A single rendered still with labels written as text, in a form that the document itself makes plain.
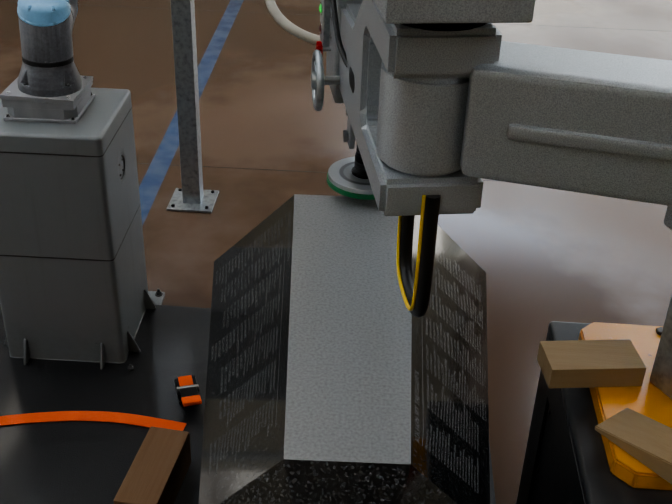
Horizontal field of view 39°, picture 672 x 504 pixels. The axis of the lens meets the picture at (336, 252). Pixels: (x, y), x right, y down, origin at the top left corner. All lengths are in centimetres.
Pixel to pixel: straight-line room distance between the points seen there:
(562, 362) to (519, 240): 211
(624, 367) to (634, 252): 214
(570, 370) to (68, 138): 163
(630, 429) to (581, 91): 67
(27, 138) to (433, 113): 153
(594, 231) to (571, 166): 252
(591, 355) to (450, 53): 74
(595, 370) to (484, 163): 53
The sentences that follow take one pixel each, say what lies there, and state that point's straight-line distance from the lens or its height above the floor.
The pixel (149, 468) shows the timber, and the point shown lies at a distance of 274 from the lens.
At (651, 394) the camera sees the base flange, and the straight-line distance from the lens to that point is 208.
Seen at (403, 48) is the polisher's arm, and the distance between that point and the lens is 167.
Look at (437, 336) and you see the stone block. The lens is 219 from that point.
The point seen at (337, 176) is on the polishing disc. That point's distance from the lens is 259.
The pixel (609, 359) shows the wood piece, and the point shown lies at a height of 83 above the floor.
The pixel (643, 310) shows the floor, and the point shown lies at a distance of 379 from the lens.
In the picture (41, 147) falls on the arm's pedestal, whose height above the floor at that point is 81.
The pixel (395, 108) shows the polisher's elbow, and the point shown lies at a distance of 176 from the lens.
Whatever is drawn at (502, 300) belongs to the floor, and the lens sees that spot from 369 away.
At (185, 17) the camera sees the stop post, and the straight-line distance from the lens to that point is 391.
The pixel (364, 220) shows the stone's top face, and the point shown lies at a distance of 249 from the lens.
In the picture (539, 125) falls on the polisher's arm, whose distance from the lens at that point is 172.
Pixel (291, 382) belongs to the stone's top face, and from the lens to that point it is 193.
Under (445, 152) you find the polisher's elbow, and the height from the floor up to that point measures 128.
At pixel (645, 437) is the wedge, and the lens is 192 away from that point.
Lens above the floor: 203
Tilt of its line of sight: 31 degrees down
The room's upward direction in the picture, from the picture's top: 2 degrees clockwise
